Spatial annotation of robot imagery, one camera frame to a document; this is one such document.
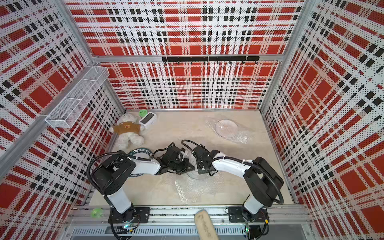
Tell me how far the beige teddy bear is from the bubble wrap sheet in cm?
39

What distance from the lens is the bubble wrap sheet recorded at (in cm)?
A: 80

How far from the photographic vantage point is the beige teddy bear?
967mm
